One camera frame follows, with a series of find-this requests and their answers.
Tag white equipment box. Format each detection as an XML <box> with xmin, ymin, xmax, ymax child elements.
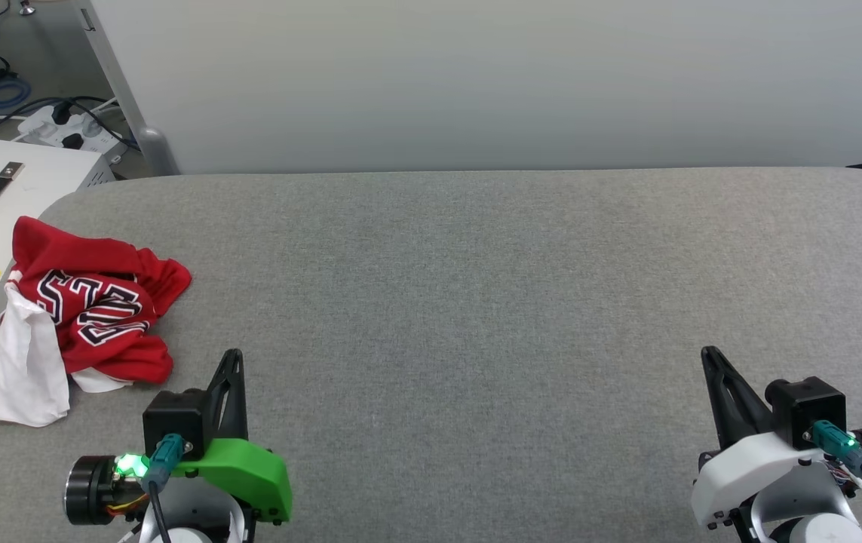
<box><xmin>0</xmin><ymin>136</ymin><xmax>117</xmax><ymax>345</ymax></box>

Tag grey metal partition foot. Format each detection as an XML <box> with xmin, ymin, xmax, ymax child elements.
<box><xmin>135</xmin><ymin>125</ymin><xmax>179</xmax><ymax>176</ymax></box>

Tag red and white jersey shirt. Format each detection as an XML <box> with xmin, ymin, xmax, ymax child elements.
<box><xmin>0</xmin><ymin>216</ymin><xmax>193</xmax><ymax>428</ymax></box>

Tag white power strip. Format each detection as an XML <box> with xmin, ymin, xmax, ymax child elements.
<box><xmin>17</xmin><ymin>102</ymin><xmax>130</xmax><ymax>164</ymax></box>

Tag black floor cable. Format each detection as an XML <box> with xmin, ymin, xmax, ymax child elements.
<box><xmin>0</xmin><ymin>95</ymin><xmax>141</xmax><ymax>152</ymax></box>

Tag white partition panel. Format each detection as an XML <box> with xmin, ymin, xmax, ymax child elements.
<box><xmin>72</xmin><ymin>0</ymin><xmax>862</xmax><ymax>176</ymax></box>

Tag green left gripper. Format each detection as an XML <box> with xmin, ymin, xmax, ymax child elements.
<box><xmin>172</xmin><ymin>348</ymin><xmax>293</xmax><ymax>524</ymax></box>

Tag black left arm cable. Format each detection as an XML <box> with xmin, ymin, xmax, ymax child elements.
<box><xmin>146</xmin><ymin>434</ymin><xmax>195</xmax><ymax>543</ymax></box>

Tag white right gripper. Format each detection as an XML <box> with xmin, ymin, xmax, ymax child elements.
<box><xmin>691</xmin><ymin>346</ymin><xmax>831</xmax><ymax>529</ymax></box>

